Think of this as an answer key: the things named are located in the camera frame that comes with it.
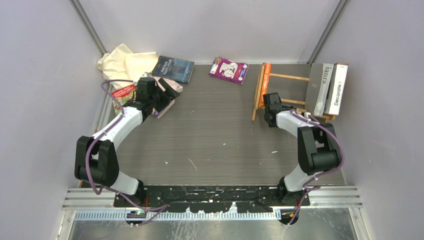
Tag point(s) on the grey ianra book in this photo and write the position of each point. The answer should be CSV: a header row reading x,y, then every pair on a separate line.
x,y
318,86

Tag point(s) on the purple cartoon book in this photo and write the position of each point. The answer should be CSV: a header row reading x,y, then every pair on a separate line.
x,y
228,70

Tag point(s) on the floral white book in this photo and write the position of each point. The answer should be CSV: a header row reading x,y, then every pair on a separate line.
x,y
166,103

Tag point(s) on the white Decorate book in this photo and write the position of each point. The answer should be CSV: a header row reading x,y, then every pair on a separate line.
x,y
336,88

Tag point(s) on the dark blue book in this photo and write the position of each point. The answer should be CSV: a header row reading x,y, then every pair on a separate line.
x,y
175,69

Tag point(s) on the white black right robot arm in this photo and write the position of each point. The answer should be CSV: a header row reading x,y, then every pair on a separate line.
x,y
318,149

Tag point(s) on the black mounting base plate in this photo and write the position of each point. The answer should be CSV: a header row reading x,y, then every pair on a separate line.
x,y
218,199

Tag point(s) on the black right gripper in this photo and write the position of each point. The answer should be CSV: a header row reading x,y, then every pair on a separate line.
x,y
284,106

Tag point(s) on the orange treehouse book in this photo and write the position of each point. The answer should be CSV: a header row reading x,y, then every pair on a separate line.
x,y
264,84

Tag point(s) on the cream cloth bag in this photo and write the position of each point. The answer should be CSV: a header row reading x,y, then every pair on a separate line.
x,y
124,66

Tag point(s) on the purple yellow treehouse book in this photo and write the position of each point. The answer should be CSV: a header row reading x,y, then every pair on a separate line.
x,y
156,114

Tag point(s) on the red treehouse book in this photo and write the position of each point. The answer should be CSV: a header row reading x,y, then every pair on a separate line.
x,y
123,95

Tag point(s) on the wooden book rack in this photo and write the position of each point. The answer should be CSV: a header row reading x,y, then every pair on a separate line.
x,y
289,80

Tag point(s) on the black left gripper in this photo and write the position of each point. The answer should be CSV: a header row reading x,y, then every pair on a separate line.
x,y
166,101

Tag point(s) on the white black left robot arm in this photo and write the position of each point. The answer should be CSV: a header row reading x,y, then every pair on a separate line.
x,y
96,160

